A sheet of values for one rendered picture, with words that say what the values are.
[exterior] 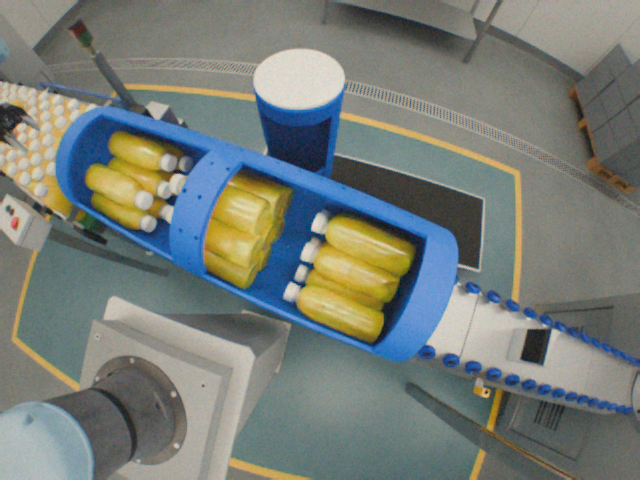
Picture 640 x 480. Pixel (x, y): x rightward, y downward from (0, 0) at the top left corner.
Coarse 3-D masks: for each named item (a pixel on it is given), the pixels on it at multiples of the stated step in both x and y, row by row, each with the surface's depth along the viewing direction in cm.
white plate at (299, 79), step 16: (272, 64) 74; (288, 64) 75; (304, 64) 75; (320, 64) 75; (336, 64) 75; (256, 80) 72; (272, 80) 73; (288, 80) 73; (304, 80) 73; (320, 80) 73; (336, 80) 73; (272, 96) 71; (288, 96) 71; (304, 96) 71; (320, 96) 71; (336, 96) 72
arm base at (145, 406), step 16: (128, 368) 34; (96, 384) 29; (112, 384) 29; (128, 384) 30; (144, 384) 32; (112, 400) 25; (128, 400) 28; (144, 400) 30; (160, 400) 32; (128, 416) 26; (144, 416) 28; (160, 416) 31; (144, 432) 27; (160, 432) 29; (144, 448) 26; (160, 448) 30
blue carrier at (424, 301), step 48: (96, 144) 55; (192, 144) 46; (192, 192) 41; (336, 192) 45; (144, 240) 56; (192, 240) 42; (288, 240) 68; (432, 240) 42; (240, 288) 56; (432, 288) 39; (336, 336) 47; (384, 336) 59
